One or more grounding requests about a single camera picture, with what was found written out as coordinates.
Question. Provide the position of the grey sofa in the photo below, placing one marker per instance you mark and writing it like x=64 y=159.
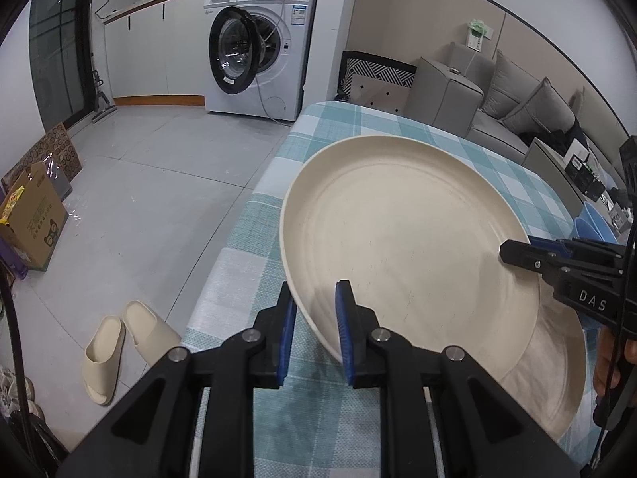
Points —
x=448 y=94

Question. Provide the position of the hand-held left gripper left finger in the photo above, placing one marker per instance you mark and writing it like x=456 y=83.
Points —
x=286 y=338

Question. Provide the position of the teal checkered tablecloth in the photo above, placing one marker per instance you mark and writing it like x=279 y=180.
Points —
x=338 y=124

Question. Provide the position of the dark clothing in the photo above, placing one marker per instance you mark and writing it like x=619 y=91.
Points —
x=552 y=139

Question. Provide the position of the grey cushion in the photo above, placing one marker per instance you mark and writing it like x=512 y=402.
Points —
x=542 y=109
x=507 y=84

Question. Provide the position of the open cardboard box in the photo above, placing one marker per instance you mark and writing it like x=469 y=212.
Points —
x=37 y=224

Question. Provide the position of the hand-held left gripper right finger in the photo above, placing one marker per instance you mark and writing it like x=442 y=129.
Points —
x=344 y=333

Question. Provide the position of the beige slipper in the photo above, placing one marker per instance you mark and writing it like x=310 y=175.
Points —
x=102 y=358
x=149 y=333

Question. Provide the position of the large cream plate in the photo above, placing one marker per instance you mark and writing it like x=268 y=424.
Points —
x=398 y=239
x=547 y=383

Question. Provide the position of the black box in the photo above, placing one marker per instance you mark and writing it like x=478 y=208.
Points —
x=585 y=177

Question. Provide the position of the grey side table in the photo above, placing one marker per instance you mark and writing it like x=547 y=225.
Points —
x=542 y=169

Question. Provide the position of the green white wall charger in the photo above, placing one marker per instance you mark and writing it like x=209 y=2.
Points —
x=478 y=35

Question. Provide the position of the light blue bowl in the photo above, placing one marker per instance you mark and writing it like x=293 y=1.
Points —
x=599 y=221

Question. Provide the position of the grey stick vacuum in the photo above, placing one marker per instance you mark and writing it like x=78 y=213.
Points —
x=102 y=99

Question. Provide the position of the person's right hand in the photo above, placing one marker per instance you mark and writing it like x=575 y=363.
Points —
x=604 y=363

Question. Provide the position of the glass sliding door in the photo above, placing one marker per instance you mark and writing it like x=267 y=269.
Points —
x=59 y=40

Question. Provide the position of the white lower kitchen cabinet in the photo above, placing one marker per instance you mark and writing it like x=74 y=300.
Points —
x=149 y=55

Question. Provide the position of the white washing machine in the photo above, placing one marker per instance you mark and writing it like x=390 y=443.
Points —
x=293 y=59

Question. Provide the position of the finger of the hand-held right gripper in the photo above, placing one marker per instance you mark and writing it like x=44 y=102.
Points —
x=577 y=248
x=522 y=256

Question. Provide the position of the patterned flat cardboard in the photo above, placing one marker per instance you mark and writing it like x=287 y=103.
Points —
x=54 y=152

